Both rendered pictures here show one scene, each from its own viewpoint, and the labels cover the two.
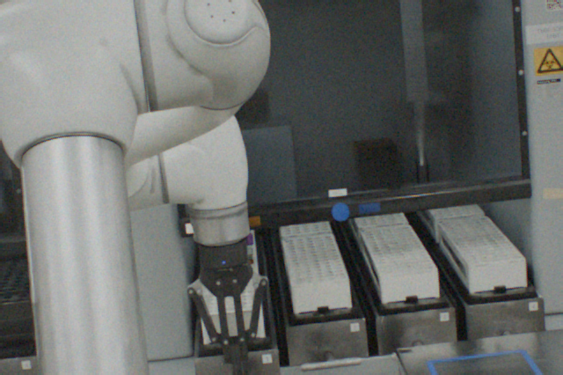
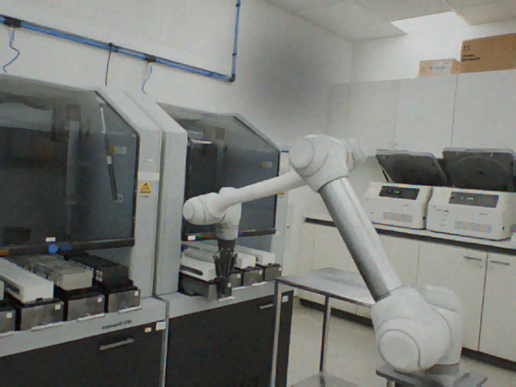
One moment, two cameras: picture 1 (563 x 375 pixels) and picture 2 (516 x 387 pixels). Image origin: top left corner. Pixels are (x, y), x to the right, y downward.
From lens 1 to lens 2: 1.46 m
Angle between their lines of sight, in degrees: 47
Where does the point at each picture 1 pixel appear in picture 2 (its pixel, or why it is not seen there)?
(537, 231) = (273, 245)
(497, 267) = (269, 256)
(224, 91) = not seen: hidden behind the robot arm
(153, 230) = (174, 238)
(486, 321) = (269, 274)
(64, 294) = (366, 222)
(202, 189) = (234, 217)
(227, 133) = not seen: hidden behind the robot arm
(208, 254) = (228, 242)
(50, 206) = (351, 196)
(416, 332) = (252, 277)
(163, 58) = (350, 159)
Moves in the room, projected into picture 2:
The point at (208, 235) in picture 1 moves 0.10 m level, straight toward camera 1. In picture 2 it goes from (230, 235) to (249, 239)
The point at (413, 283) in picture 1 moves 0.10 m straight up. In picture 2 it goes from (250, 261) to (251, 240)
